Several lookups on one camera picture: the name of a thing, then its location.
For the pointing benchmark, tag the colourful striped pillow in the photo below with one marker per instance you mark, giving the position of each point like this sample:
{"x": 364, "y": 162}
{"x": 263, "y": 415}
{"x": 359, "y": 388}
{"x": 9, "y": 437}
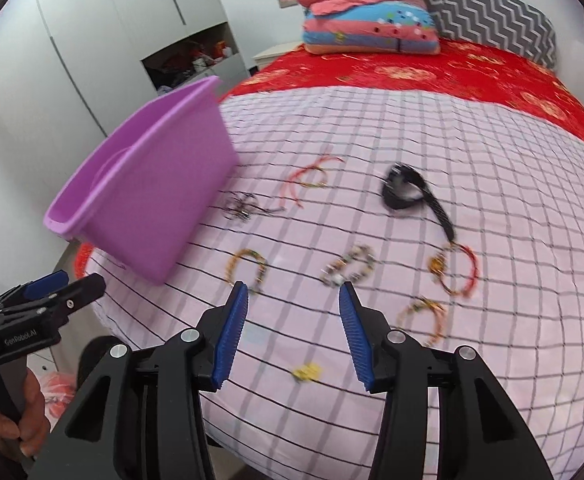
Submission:
{"x": 371, "y": 30}

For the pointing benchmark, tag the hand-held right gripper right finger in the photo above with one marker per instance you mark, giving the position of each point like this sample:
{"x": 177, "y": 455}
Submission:
{"x": 356, "y": 340}

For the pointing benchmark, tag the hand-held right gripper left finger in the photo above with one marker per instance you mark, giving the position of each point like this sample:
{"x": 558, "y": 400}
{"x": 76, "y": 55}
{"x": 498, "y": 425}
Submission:
{"x": 229, "y": 340}

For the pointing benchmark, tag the red plastic bag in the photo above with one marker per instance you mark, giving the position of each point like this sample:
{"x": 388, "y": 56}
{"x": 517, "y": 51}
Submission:
{"x": 57, "y": 390}

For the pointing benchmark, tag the white wardrobe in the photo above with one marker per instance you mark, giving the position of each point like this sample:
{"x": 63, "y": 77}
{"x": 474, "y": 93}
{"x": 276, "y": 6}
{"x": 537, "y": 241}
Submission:
{"x": 97, "y": 35}

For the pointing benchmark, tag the pink checked blanket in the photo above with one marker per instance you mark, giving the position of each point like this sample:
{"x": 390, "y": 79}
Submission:
{"x": 496, "y": 160}

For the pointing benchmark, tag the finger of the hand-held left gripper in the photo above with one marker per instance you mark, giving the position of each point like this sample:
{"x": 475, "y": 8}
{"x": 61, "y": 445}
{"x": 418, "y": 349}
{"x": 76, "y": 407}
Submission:
{"x": 47, "y": 283}
{"x": 79, "y": 292}

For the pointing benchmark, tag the small yellow trinket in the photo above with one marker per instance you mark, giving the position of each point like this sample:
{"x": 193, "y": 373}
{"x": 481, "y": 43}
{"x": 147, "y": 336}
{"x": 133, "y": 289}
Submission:
{"x": 307, "y": 372}

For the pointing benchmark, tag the white nightstand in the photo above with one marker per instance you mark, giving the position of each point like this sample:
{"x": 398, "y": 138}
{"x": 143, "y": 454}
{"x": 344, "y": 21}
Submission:
{"x": 274, "y": 56}

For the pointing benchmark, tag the person's left hand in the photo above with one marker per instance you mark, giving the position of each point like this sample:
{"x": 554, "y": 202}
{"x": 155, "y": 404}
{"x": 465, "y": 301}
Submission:
{"x": 34, "y": 410}

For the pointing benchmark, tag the purple plastic basin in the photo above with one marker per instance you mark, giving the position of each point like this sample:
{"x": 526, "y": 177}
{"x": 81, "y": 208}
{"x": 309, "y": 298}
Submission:
{"x": 162, "y": 175}

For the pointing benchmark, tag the red floral bedsheet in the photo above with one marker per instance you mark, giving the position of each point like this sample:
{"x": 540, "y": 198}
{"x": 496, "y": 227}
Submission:
{"x": 421, "y": 70}

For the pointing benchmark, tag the red box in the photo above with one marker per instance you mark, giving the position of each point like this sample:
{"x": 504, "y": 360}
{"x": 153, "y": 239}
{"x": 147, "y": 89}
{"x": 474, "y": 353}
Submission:
{"x": 220, "y": 50}

